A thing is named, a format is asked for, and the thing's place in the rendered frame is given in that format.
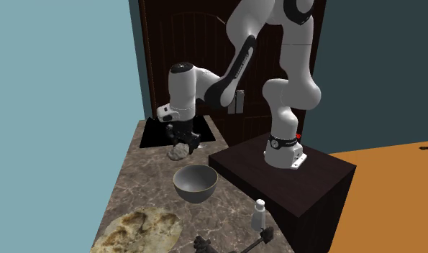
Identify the grey bowl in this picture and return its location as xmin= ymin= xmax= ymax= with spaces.
xmin=173 ymin=164 xmax=219 ymax=204

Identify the dark robot stand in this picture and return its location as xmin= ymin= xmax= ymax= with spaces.
xmin=208 ymin=132 xmax=358 ymax=253

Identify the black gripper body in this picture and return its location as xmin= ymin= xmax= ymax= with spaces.
xmin=170 ymin=119 xmax=196 ymax=143

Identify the white salt shaker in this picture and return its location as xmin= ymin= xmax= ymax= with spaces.
xmin=250 ymin=198 xmax=267 ymax=232

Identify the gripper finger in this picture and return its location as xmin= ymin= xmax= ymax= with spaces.
xmin=165 ymin=122 xmax=176 ymax=145
xmin=188 ymin=132 xmax=202 ymax=152

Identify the grey lumpy rock-like object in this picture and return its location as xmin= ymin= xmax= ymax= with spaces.
xmin=167 ymin=142 xmax=191 ymax=162

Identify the black metal tool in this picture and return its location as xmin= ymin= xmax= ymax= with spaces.
xmin=193 ymin=226 xmax=276 ymax=253

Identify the dark brown door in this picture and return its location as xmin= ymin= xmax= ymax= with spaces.
xmin=137 ymin=0 xmax=327 ymax=148

